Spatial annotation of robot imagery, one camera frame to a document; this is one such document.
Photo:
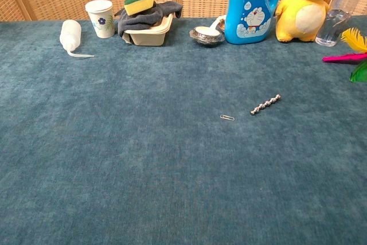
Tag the metal paper clip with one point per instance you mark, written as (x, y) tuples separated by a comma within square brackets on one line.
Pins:
[(227, 118)]

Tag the white paper cup flower print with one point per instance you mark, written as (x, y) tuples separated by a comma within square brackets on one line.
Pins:
[(100, 24)]

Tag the beige plastic container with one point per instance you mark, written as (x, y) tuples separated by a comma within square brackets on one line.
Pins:
[(149, 38)]

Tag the colourful feather shuttlecock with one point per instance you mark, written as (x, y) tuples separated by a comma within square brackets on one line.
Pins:
[(344, 58)]

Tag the blue detergent bottle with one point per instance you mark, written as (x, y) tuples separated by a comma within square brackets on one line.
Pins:
[(249, 12)]

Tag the white plastic spoon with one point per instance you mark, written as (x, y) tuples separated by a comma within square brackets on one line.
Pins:
[(215, 24)]

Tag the teal table cover cloth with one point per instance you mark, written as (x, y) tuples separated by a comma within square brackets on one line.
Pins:
[(114, 156)]

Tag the glass dish with white content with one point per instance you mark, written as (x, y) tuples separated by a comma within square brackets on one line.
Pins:
[(206, 38)]

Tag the white plastic wash bottle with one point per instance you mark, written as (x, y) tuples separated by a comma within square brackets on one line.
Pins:
[(70, 32)]

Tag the clear water bottle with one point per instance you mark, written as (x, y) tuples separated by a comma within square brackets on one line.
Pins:
[(335, 21)]

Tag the yellow plush toy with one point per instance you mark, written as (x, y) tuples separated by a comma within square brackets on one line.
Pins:
[(304, 15)]

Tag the dark grey cloth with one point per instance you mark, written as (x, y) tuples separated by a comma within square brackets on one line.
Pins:
[(140, 21)]

